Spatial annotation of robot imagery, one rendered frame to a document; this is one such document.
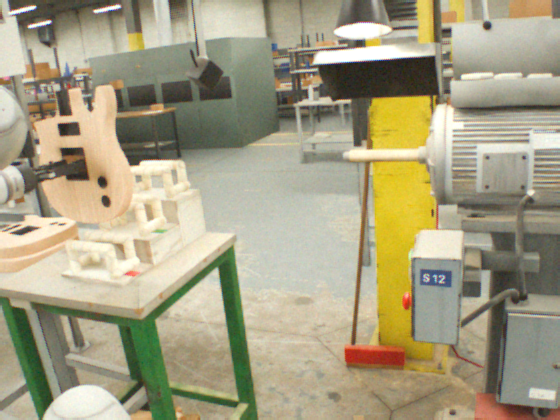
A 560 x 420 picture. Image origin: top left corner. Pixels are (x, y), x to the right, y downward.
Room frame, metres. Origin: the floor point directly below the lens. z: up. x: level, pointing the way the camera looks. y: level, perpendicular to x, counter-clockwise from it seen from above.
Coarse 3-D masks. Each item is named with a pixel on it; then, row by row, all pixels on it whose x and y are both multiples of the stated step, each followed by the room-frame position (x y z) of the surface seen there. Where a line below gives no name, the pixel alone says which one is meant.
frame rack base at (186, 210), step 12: (144, 192) 1.73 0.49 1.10; (156, 192) 1.71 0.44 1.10; (144, 204) 1.63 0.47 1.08; (168, 204) 1.58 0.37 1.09; (180, 204) 1.59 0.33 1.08; (192, 204) 1.64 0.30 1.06; (132, 216) 1.66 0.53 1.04; (168, 216) 1.58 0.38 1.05; (180, 216) 1.58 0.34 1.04; (192, 216) 1.63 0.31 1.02; (180, 228) 1.57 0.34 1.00; (192, 228) 1.63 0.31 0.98; (204, 228) 1.69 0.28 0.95; (192, 240) 1.62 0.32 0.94
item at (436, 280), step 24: (432, 240) 0.95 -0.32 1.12; (456, 240) 0.94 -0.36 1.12; (432, 264) 0.87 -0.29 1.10; (456, 264) 0.85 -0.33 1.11; (432, 288) 0.87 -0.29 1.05; (456, 288) 0.85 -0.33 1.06; (432, 312) 0.87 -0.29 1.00; (456, 312) 0.85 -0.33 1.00; (480, 312) 0.96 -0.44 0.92; (432, 336) 0.87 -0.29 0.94; (456, 336) 0.85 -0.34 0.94
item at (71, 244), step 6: (72, 240) 1.40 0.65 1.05; (78, 240) 1.40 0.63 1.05; (66, 246) 1.40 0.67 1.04; (72, 246) 1.39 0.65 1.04; (78, 246) 1.37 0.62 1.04; (84, 246) 1.36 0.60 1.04; (90, 246) 1.35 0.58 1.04; (96, 246) 1.34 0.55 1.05; (102, 246) 1.33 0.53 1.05; (108, 246) 1.33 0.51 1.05; (96, 252) 1.34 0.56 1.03; (102, 252) 1.33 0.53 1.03
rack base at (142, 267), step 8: (88, 264) 1.47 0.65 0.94; (96, 264) 1.46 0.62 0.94; (104, 264) 1.46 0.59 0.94; (144, 264) 1.43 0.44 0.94; (152, 264) 1.42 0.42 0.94; (64, 272) 1.42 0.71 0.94; (80, 272) 1.40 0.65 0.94; (88, 272) 1.40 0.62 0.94; (96, 272) 1.39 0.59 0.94; (104, 272) 1.39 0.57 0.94; (144, 272) 1.38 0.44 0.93; (88, 280) 1.35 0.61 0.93; (96, 280) 1.34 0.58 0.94; (104, 280) 1.33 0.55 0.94; (120, 280) 1.32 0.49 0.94; (128, 280) 1.32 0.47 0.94
